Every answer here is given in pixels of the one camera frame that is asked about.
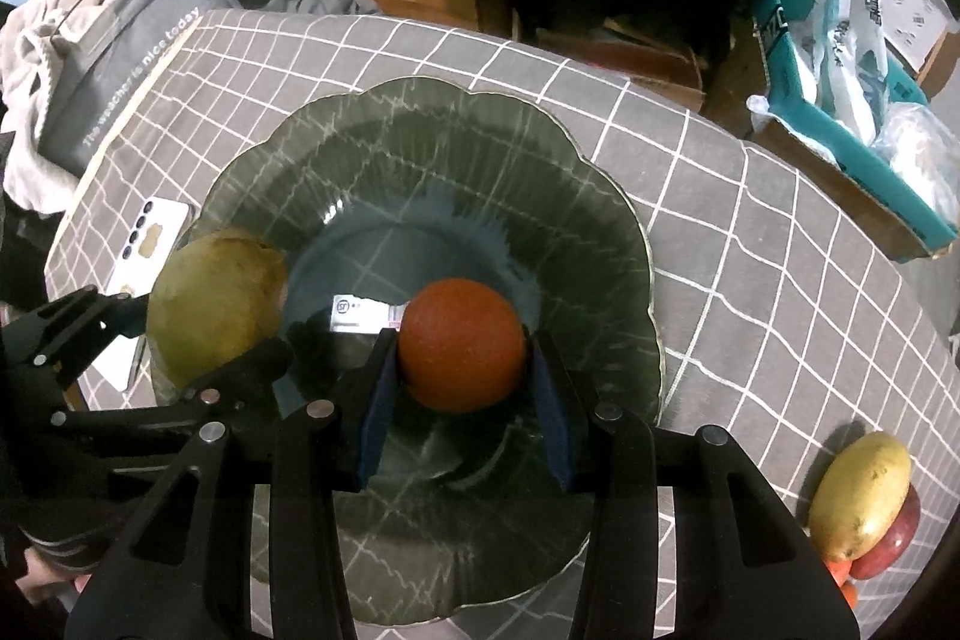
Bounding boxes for green pear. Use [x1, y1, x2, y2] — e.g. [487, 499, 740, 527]
[146, 229, 288, 388]

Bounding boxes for small orange tangerine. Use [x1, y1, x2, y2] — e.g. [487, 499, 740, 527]
[823, 560, 853, 587]

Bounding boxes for red apple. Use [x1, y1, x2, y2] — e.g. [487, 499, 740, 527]
[850, 486, 921, 580]

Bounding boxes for yellow pear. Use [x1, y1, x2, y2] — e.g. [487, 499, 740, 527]
[807, 431, 911, 562]

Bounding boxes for orange fruit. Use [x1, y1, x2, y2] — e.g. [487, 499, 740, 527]
[398, 278, 526, 414]
[839, 580, 859, 611]

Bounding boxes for left hand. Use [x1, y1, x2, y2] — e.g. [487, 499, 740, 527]
[14, 548, 91, 606]

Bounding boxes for white phone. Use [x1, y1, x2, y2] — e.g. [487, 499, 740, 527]
[93, 197, 194, 393]

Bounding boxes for dark green glass plate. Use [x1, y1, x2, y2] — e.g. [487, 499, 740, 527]
[189, 78, 664, 626]

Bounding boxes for grey checked tablecloth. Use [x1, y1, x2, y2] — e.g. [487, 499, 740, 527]
[46, 10, 958, 638]

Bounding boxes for grey storage bag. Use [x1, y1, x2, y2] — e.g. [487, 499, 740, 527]
[37, 0, 239, 175]

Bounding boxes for beige crumpled clothing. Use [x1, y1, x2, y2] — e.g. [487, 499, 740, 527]
[2, 0, 116, 214]

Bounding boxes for clear plastic bag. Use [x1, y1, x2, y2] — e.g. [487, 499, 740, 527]
[871, 103, 958, 226]

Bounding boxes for teal cardboard box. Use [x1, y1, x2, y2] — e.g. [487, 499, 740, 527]
[754, 0, 958, 250]

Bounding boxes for brown cardboard box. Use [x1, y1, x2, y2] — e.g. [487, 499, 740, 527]
[700, 25, 947, 262]

